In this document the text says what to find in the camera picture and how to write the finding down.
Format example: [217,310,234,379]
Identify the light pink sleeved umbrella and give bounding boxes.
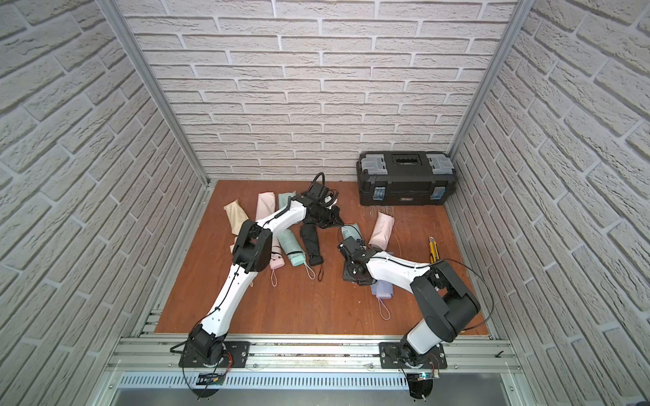
[256,192,276,221]

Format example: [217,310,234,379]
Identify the beige umbrella sleeve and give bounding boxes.
[223,200,249,235]

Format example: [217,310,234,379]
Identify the yellow utility knife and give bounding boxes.
[428,237,440,263]

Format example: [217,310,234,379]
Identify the lilac sleeved umbrella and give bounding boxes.
[371,281,394,321]

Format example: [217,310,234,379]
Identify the black plastic toolbox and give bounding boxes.
[356,151,457,206]

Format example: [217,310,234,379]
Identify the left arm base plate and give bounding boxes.
[179,341,251,369]

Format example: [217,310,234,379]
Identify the black umbrella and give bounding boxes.
[300,223,324,282]

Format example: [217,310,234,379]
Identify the small mint green sleeve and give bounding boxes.
[340,223,364,245]

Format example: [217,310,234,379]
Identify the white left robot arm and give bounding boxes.
[184,192,342,366]

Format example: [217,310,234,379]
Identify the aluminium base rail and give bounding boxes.
[90,334,533,405]

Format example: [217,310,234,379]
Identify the mint green sleeved umbrella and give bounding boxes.
[278,191,296,209]

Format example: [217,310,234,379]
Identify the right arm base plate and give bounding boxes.
[378,342,448,370]

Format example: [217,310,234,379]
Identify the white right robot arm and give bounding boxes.
[339,237,481,369]

